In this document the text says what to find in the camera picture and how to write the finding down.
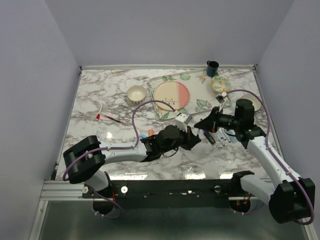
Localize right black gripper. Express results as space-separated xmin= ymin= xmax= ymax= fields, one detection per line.
xmin=195 ymin=106 xmax=241 ymax=133

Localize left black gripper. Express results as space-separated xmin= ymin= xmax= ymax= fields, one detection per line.
xmin=160 ymin=124 xmax=201 ymax=155

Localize purple highlighter black cap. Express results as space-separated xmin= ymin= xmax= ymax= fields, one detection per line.
xmin=203 ymin=130 xmax=216 ymax=145

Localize blue acrylic marker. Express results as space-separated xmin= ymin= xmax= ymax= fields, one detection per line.
xmin=216 ymin=131 xmax=226 ymax=146

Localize orange highlighter cap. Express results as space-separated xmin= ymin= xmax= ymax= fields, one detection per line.
xmin=148 ymin=129 xmax=154 ymax=136

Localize pink red pen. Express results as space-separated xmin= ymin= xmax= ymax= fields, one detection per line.
xmin=103 ymin=114 xmax=124 ymax=124

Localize blue cap thin marker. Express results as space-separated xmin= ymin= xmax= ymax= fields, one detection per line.
xmin=96 ymin=130 xmax=103 ymax=141

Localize red cap whiteboard marker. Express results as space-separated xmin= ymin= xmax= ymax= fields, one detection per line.
xmin=96 ymin=103 xmax=104 ymax=120

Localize light blue highlighter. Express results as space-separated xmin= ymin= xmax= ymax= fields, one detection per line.
xmin=229 ymin=134 xmax=238 ymax=143

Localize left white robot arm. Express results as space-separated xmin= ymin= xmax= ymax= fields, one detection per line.
xmin=62 ymin=125 xmax=201 ymax=198

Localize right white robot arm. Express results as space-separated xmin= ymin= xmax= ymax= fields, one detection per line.
xmin=194 ymin=99 xmax=315 ymax=224

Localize floral rectangular serving tray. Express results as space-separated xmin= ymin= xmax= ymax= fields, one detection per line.
xmin=148 ymin=68 xmax=223 ymax=115

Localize floral yellow rimmed bowl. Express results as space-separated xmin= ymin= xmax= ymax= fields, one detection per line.
xmin=210 ymin=75 xmax=231 ymax=93

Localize cream and pink plate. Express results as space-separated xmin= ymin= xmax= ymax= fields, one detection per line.
xmin=153 ymin=81 xmax=190 ymax=110

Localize teal rimmed white bowl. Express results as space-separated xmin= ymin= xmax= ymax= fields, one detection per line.
xmin=241 ymin=93 xmax=262 ymax=112

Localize dark blue mug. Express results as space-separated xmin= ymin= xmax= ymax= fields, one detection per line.
xmin=206 ymin=60 xmax=220 ymax=78

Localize white bowl blue stripes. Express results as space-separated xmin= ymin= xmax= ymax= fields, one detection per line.
xmin=126 ymin=85 xmax=147 ymax=104

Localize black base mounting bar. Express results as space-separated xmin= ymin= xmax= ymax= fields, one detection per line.
xmin=81 ymin=178 xmax=261 ymax=210

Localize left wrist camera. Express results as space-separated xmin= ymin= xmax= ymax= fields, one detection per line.
xmin=174 ymin=113 xmax=193 ymax=132

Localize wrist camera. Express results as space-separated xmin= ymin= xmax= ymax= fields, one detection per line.
xmin=215 ymin=92 xmax=228 ymax=112
xmin=174 ymin=113 xmax=193 ymax=132

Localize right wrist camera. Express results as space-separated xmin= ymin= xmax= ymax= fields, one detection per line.
xmin=215 ymin=92 xmax=228 ymax=112

